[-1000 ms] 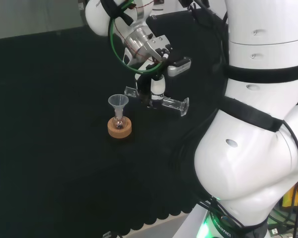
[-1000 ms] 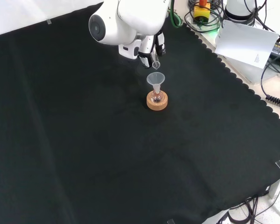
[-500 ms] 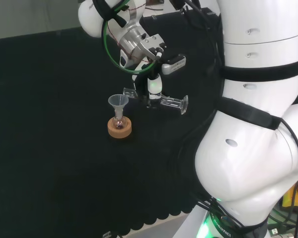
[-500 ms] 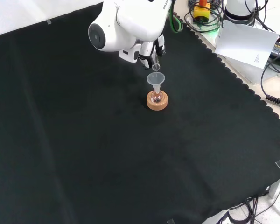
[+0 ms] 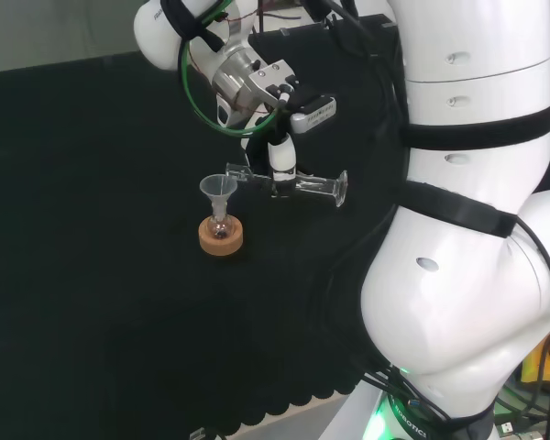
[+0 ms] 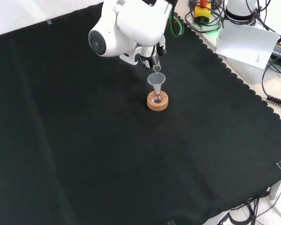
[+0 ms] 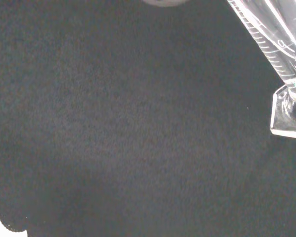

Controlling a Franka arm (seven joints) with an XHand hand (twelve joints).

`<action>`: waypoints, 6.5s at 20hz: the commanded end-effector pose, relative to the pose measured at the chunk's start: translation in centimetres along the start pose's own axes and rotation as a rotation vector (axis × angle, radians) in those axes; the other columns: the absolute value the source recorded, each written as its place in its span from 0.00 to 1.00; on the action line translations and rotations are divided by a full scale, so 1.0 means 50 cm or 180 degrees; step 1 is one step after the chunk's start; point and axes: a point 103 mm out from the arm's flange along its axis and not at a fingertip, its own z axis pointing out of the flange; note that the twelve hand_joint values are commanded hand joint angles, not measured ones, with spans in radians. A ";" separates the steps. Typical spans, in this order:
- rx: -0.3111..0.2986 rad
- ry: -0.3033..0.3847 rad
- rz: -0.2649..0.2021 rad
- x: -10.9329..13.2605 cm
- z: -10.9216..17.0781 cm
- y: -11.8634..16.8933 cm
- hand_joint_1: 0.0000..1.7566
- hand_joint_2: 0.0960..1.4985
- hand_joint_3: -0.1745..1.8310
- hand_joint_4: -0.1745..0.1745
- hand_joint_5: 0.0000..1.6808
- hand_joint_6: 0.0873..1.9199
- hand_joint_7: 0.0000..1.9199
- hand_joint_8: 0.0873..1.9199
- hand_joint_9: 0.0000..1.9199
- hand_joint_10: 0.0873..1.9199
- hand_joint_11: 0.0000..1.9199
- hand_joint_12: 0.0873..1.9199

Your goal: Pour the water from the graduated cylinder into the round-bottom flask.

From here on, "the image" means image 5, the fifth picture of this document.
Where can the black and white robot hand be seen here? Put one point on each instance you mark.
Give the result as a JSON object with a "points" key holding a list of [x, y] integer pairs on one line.
{"points": [[282, 156]]}

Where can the clear glass graduated cylinder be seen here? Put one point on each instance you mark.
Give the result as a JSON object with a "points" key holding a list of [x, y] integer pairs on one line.
{"points": [[318, 184]]}

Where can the clear round-bottom flask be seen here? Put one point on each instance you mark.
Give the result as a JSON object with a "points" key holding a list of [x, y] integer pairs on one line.
{"points": [[220, 227]]}

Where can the clear plastic funnel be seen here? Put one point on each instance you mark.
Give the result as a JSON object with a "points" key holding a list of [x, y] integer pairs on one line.
{"points": [[217, 185]]}

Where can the black bench cloth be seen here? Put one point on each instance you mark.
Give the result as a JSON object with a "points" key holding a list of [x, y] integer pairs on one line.
{"points": [[96, 229]]}

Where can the yellow stop button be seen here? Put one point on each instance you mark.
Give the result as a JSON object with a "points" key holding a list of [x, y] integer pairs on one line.
{"points": [[543, 362]]}

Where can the silver usb plug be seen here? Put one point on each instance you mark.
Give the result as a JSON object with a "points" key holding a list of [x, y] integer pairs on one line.
{"points": [[507, 427]]}

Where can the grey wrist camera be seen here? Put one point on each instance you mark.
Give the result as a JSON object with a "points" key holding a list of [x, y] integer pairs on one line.
{"points": [[314, 112]]}

